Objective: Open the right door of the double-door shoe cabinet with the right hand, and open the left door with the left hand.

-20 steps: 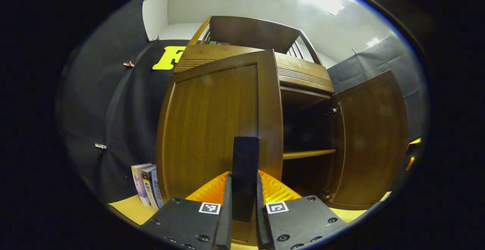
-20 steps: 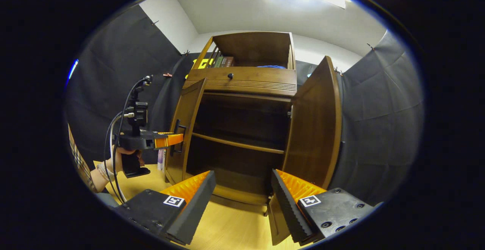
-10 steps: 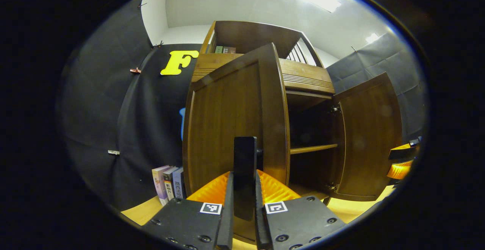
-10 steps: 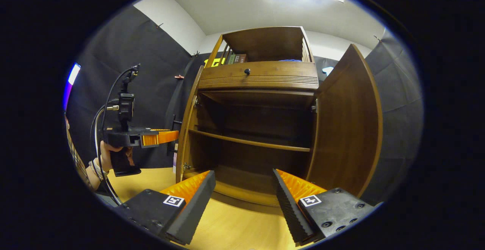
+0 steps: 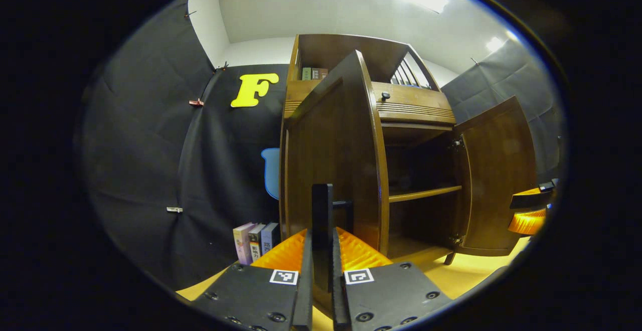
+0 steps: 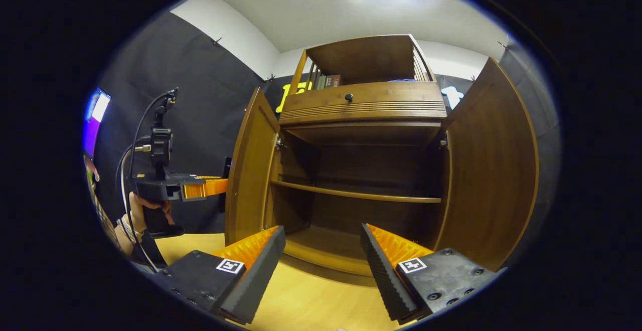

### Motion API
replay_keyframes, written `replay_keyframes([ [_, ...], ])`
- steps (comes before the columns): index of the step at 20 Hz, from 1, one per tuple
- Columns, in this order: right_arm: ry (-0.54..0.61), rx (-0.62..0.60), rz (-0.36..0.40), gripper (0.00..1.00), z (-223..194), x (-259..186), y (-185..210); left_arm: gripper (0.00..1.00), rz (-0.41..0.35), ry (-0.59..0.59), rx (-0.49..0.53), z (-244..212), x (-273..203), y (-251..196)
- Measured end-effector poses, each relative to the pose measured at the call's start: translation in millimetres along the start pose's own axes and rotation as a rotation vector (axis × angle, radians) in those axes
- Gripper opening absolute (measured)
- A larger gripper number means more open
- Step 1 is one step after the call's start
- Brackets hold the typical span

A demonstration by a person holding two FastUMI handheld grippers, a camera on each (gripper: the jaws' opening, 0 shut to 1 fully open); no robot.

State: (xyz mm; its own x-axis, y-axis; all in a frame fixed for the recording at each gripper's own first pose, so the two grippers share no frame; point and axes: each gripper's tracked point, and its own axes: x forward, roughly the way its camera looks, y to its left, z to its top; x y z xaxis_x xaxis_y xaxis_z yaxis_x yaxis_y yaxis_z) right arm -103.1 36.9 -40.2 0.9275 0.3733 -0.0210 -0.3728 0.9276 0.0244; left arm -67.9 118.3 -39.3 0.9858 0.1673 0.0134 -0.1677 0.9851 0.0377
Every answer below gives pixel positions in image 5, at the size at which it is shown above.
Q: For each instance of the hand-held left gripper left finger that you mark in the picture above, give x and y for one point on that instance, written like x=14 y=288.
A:
x=303 y=301

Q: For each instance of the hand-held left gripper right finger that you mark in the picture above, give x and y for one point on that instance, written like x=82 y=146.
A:
x=338 y=301

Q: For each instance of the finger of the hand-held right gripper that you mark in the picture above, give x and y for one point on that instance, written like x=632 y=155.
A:
x=526 y=221
x=529 y=199

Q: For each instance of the wooden shoe cabinet door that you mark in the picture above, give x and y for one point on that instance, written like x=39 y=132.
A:
x=496 y=180
x=331 y=145

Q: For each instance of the wooden double-door shoe cabinet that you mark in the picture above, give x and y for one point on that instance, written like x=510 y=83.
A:
x=326 y=52

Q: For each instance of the metal door hinge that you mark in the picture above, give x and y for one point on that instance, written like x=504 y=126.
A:
x=456 y=239
x=456 y=144

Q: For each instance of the wooden inner cabinet shelf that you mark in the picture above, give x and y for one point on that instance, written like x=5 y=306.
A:
x=424 y=193

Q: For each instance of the wooden cabinet drawer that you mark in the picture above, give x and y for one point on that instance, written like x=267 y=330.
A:
x=416 y=100

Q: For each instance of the blue-grey book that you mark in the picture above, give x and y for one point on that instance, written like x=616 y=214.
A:
x=271 y=238

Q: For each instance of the dark book with orange label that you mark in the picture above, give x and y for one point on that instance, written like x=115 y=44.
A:
x=256 y=245

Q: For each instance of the small ceiling light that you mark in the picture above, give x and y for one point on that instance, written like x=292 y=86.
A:
x=494 y=44

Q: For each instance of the red clip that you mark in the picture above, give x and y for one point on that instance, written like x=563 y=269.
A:
x=196 y=103

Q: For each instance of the brown book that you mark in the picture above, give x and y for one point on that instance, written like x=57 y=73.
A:
x=324 y=73
x=315 y=73

